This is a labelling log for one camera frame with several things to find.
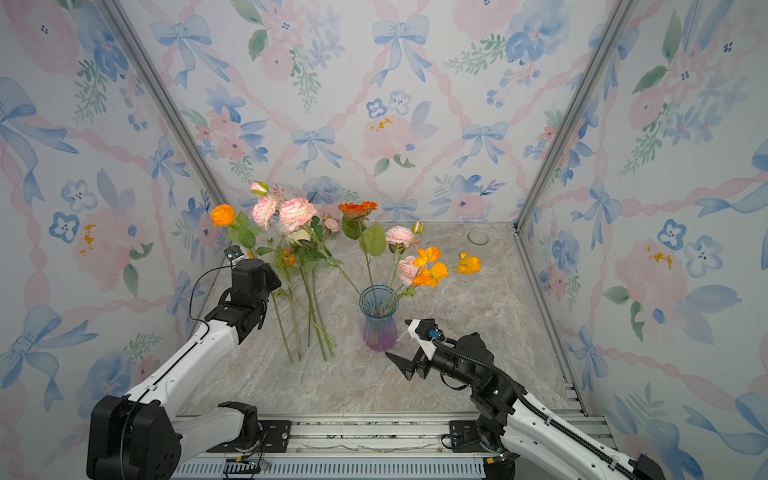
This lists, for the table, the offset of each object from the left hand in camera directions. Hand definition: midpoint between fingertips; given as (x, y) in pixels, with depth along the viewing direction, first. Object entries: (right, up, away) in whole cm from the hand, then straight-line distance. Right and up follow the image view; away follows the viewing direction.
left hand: (263, 265), depth 83 cm
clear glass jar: (+63, +8, +12) cm, 64 cm away
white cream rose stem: (+4, +9, +24) cm, 26 cm away
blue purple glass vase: (+32, -10, -3) cm, 34 cm away
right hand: (+37, -16, -11) cm, 42 cm away
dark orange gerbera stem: (+31, +7, -10) cm, 33 cm away
